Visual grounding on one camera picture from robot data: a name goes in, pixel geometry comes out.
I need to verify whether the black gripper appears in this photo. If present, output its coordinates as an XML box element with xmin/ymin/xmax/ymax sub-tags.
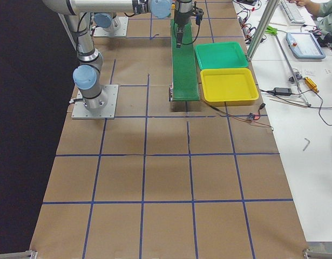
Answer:
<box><xmin>174</xmin><ymin>0</ymin><xmax>203</xmax><ymax>48</ymax></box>

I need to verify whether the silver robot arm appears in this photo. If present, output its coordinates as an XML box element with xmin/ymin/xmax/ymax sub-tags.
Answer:
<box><xmin>94</xmin><ymin>12</ymin><xmax>121</xmax><ymax>31</ymax></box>
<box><xmin>44</xmin><ymin>1</ymin><xmax>204</xmax><ymax>118</ymax></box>

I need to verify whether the green plastic tray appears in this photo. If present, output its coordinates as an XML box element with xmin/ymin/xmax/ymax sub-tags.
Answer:
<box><xmin>195</xmin><ymin>42</ymin><xmax>248</xmax><ymax>70</ymax></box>

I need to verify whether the green conveyor belt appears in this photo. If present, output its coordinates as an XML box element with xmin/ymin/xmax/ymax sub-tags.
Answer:
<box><xmin>170</xmin><ymin>19</ymin><xmax>200</xmax><ymax>101</ymax></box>

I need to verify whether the yellow plastic tray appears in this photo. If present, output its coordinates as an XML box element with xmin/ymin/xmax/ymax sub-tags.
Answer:
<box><xmin>200</xmin><ymin>68</ymin><xmax>259</xmax><ymax>106</ymax></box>

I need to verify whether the small circuit board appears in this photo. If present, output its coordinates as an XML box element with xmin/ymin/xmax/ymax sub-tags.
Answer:
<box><xmin>246</xmin><ymin>113</ymin><xmax>256</xmax><ymax>121</ymax></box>

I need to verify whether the white keyboard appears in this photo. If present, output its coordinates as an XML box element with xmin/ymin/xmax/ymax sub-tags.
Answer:
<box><xmin>279</xmin><ymin>0</ymin><xmax>306</xmax><ymax>25</ymax></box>

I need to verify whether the black power adapter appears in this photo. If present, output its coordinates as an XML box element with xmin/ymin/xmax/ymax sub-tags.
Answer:
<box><xmin>273</xmin><ymin>87</ymin><xmax>293</xmax><ymax>96</ymax></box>

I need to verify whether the blue teach pendant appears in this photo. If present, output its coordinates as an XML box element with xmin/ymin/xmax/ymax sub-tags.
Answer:
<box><xmin>286</xmin><ymin>32</ymin><xmax>326</xmax><ymax>59</ymax></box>

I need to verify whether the gold cylindrical part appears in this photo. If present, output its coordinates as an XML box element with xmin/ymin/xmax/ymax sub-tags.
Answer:
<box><xmin>303</xmin><ymin>77</ymin><xmax>319</xmax><ymax>93</ymax></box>

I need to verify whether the metal hex key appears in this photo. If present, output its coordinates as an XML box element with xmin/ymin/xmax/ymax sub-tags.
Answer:
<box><xmin>303</xmin><ymin>138</ymin><xmax>311</xmax><ymax>151</ymax></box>

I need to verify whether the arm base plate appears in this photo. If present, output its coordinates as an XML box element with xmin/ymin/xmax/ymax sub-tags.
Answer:
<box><xmin>71</xmin><ymin>85</ymin><xmax>119</xmax><ymax>119</ymax></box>
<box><xmin>93</xmin><ymin>16</ymin><xmax>128</xmax><ymax>38</ymax></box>

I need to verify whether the green handled reach grabber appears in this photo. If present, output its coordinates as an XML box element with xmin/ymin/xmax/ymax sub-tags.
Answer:
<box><xmin>265</xmin><ymin>25</ymin><xmax>311</xmax><ymax>107</ymax></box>

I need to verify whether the aluminium frame post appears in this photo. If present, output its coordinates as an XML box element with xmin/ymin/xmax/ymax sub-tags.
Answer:
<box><xmin>246</xmin><ymin>0</ymin><xmax>279</xmax><ymax>61</ymax></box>

